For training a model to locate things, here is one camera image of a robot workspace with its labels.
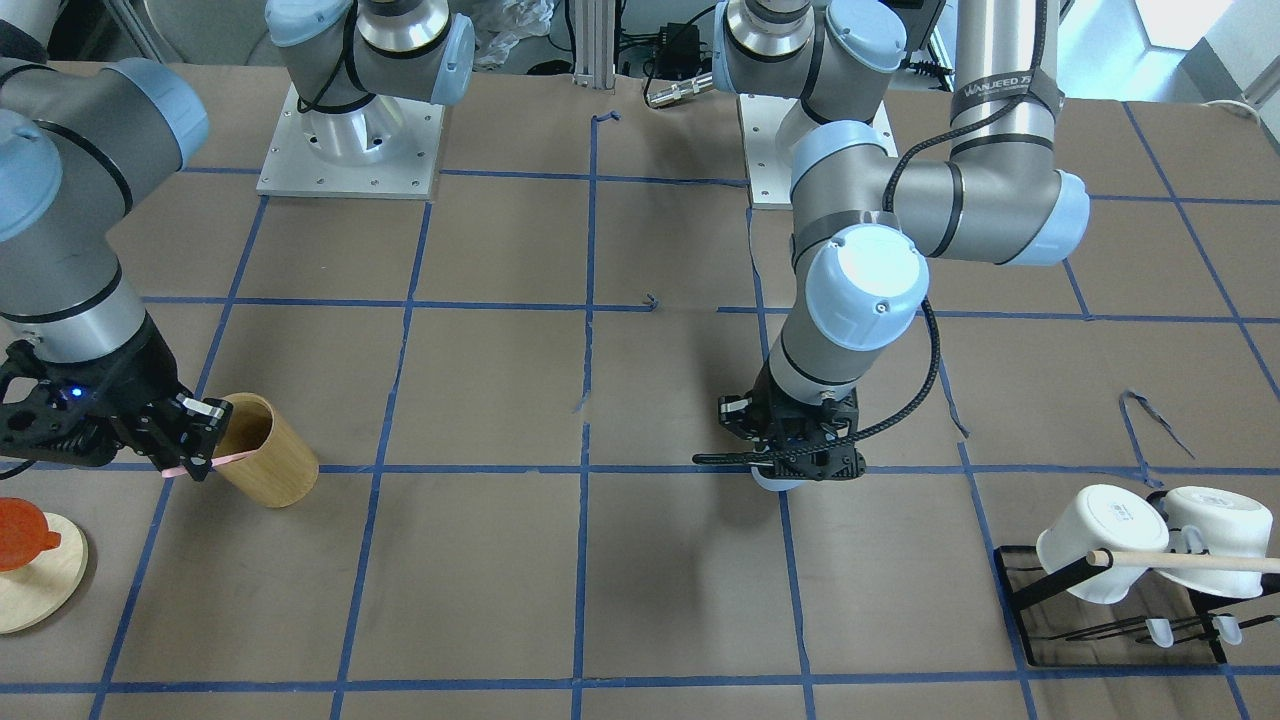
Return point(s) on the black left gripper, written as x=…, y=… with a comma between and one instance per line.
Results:
x=737, y=415

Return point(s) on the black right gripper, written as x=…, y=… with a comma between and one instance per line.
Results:
x=143, y=382

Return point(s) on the pink chopstick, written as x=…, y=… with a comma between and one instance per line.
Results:
x=215, y=462

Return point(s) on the light blue cup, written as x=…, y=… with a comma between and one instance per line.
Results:
x=777, y=485

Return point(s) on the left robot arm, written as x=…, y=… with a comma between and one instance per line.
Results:
x=860, y=349

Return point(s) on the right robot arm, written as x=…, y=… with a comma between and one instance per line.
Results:
x=79, y=154

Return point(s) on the bamboo cylinder cup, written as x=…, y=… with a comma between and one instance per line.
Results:
x=283, y=470

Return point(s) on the orange cup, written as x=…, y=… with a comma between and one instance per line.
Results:
x=25, y=533

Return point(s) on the round wooden coaster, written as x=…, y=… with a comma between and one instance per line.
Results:
x=33, y=592

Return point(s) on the white mug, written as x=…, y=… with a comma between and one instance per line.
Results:
x=1102, y=517
x=1230, y=525

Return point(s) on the wooden rack dowel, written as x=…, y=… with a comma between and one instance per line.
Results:
x=1167, y=560

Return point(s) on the black power adapter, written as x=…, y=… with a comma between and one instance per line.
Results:
x=679, y=50

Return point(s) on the black mug rack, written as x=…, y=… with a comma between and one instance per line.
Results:
x=1081, y=616

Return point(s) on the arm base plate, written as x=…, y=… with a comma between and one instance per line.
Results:
x=387, y=150
x=775, y=129

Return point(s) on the silver cable connector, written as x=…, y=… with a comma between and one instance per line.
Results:
x=679, y=91

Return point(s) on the aluminium frame post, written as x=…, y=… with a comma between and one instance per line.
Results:
x=594, y=41

